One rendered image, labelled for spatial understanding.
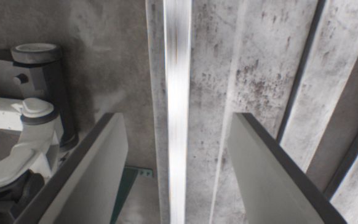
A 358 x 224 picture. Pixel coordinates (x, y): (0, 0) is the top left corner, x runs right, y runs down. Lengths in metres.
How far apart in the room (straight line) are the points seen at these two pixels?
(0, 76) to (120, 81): 0.57
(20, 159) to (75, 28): 0.65
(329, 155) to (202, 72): 0.16
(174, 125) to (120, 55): 0.90
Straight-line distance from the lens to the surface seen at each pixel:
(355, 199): 0.30
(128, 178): 1.37
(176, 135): 0.17
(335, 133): 0.25
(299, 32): 0.19
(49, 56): 1.08
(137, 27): 0.98
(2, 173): 0.75
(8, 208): 0.69
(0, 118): 1.19
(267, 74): 0.19
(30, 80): 1.11
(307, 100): 0.20
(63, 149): 1.32
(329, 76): 0.20
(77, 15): 1.11
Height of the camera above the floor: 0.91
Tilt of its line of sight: 59 degrees down
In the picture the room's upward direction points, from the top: 161 degrees counter-clockwise
